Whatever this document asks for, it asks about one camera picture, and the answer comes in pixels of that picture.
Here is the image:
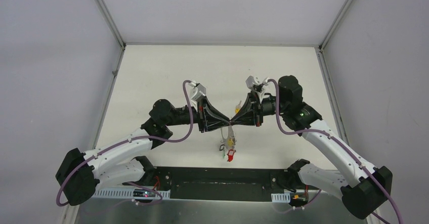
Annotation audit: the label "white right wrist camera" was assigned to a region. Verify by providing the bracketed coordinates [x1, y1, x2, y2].
[245, 76, 269, 92]

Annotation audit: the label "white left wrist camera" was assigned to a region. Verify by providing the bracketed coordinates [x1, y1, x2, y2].
[190, 83, 206, 104]

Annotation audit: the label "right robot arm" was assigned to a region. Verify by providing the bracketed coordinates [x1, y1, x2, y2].
[230, 75, 393, 219]

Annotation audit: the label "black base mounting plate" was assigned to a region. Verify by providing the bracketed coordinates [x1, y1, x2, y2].
[138, 167, 313, 206]

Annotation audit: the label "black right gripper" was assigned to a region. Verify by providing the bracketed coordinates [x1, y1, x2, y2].
[230, 90, 288, 127]

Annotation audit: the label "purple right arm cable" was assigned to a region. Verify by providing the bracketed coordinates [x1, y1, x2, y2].
[266, 78, 405, 224]

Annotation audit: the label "key with yellow tag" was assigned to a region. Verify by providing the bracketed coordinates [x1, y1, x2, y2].
[235, 101, 242, 114]
[227, 139, 234, 148]

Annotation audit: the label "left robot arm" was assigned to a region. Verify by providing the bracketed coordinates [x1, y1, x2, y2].
[55, 96, 230, 206]

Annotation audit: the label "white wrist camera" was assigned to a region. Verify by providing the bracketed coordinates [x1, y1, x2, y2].
[245, 76, 269, 92]
[190, 83, 206, 104]

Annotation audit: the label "aluminium frame rails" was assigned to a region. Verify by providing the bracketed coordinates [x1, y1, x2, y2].
[68, 0, 383, 224]

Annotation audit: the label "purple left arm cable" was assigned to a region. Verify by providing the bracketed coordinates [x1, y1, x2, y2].
[56, 79, 198, 207]

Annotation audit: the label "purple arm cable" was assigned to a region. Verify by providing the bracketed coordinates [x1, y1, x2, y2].
[56, 79, 198, 207]
[266, 78, 405, 224]

